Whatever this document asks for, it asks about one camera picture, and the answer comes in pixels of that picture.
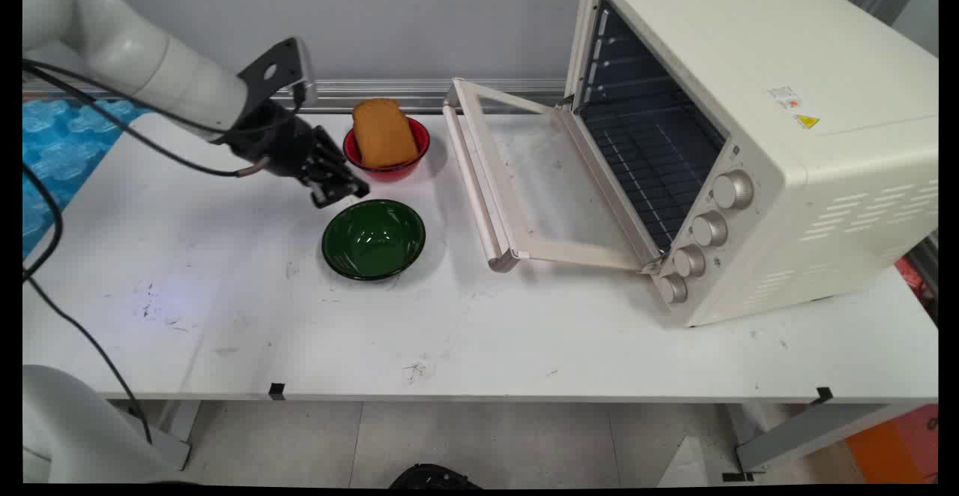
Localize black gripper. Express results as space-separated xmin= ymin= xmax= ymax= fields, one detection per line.
xmin=225 ymin=99 xmax=371 ymax=209

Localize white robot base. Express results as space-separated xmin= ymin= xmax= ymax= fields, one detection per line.
xmin=22 ymin=364 xmax=197 ymax=485

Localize red bowl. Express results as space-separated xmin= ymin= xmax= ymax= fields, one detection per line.
xmin=342 ymin=116 xmax=432 ymax=183

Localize slice of toast bread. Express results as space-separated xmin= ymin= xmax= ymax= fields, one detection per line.
xmin=352 ymin=98 xmax=420 ymax=169

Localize green bowl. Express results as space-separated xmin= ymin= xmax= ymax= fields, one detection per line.
xmin=321 ymin=199 xmax=427 ymax=282

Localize glass oven door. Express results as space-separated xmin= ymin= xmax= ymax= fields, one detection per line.
xmin=442 ymin=77 xmax=662 ymax=273

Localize blue patterned cloth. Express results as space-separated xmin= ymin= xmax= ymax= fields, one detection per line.
xmin=22 ymin=98 xmax=151 ymax=258

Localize white table leg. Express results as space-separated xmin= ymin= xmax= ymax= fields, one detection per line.
xmin=112 ymin=399 xmax=202 ymax=472
xmin=723 ymin=403 xmax=911 ymax=476

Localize black object on floor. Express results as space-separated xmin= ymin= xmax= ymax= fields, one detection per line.
xmin=388 ymin=464 xmax=482 ymax=490

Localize cream toaster oven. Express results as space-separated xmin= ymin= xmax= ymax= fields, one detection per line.
xmin=563 ymin=0 xmax=939 ymax=329

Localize orange box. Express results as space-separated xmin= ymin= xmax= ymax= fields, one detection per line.
xmin=845 ymin=404 xmax=939 ymax=485

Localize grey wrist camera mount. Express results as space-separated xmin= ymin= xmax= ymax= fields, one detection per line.
xmin=238 ymin=37 xmax=318 ymax=109

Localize aluminium rail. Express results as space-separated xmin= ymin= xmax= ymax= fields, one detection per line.
xmin=22 ymin=79 xmax=570 ymax=113

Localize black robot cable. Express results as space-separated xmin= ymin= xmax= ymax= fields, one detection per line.
xmin=22 ymin=59 xmax=306 ymax=446

